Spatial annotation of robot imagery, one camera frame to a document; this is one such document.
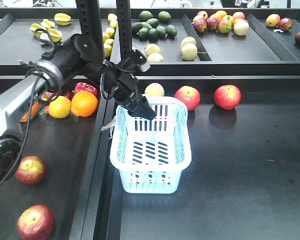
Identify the dark red apple back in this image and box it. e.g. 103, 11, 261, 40
41, 91, 54, 102

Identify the red chili pepper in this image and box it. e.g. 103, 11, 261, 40
40, 104, 50, 114

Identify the black wooden produce display stand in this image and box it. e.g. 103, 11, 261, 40
0, 8, 300, 240

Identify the red bell pepper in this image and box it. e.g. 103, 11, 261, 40
73, 82, 98, 97

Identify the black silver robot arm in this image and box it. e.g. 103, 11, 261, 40
0, 34, 156, 185

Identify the red apple right tray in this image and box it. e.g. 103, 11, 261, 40
213, 84, 242, 110

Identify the red apple behind basket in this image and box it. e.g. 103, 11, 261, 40
174, 85, 201, 111

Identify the pale peach fruit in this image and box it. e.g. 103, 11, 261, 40
144, 82, 165, 97

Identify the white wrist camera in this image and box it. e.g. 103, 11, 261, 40
138, 60, 151, 73

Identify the orange fruit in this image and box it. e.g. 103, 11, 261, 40
70, 90, 99, 118
20, 101, 40, 123

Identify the orange fruit left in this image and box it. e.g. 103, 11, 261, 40
20, 101, 40, 123

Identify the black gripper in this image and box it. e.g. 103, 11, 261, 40
99, 49, 157, 120

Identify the red apple middle left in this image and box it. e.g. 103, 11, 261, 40
15, 155, 47, 185

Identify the light blue plastic basket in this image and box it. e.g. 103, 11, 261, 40
109, 96, 192, 194

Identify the red apple front left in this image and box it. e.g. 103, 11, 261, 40
16, 204, 56, 240

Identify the black upright shelf post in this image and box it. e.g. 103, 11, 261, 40
74, 0, 133, 76

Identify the yellow apple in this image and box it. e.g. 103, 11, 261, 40
48, 96, 71, 119

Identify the orange fruit right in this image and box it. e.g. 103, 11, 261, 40
70, 90, 99, 118

